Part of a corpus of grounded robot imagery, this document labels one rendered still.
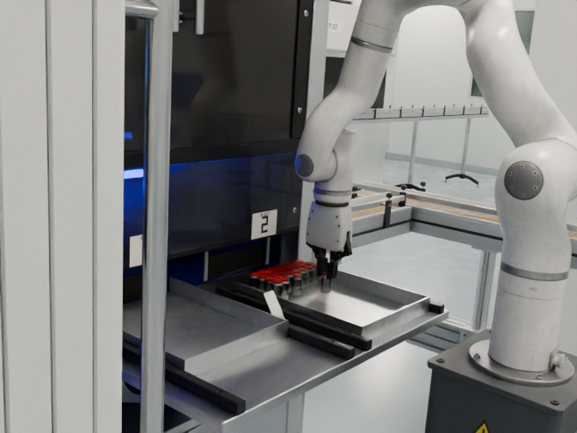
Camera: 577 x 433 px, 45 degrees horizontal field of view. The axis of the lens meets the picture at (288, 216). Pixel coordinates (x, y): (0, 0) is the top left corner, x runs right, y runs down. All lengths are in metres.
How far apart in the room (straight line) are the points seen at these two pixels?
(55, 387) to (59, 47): 0.28
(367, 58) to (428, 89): 9.08
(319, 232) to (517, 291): 0.46
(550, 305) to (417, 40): 9.43
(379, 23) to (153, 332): 0.89
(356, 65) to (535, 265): 0.52
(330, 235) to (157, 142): 0.90
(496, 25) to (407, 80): 9.36
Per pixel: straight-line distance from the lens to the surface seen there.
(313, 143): 1.41
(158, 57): 0.66
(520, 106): 1.30
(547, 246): 1.27
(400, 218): 2.33
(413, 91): 10.61
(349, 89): 1.44
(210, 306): 1.46
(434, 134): 10.44
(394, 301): 1.58
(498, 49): 1.30
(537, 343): 1.33
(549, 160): 1.20
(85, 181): 0.59
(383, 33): 1.42
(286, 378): 1.18
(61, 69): 0.57
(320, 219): 1.52
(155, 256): 0.69
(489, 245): 2.29
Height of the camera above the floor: 1.39
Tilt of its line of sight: 13 degrees down
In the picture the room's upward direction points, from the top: 4 degrees clockwise
